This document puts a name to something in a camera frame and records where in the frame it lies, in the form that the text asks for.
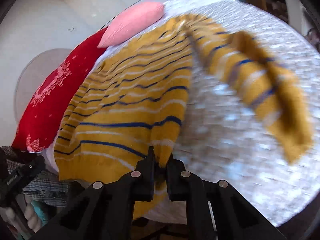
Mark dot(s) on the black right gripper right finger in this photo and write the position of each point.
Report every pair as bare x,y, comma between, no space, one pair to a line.
215,210

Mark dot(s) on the white and teal knit item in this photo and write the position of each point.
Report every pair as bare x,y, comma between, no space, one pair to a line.
25,219

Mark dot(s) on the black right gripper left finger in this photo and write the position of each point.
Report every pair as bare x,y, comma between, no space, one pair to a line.
104,211

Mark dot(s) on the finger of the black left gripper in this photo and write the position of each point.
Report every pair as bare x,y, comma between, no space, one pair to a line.
13,183

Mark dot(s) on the grey checked garment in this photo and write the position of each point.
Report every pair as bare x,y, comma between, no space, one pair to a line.
45,188

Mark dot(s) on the round white side table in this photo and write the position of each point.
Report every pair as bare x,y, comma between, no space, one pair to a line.
33,75

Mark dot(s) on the yellow striped knit sweater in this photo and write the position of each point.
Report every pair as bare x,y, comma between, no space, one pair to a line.
213,99

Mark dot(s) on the textured white bed cover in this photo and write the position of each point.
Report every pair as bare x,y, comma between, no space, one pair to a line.
281,189

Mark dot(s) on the red patterned pillow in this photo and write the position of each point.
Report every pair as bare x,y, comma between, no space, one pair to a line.
41,119

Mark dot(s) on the pink pillow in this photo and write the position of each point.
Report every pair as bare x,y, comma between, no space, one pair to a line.
130,22

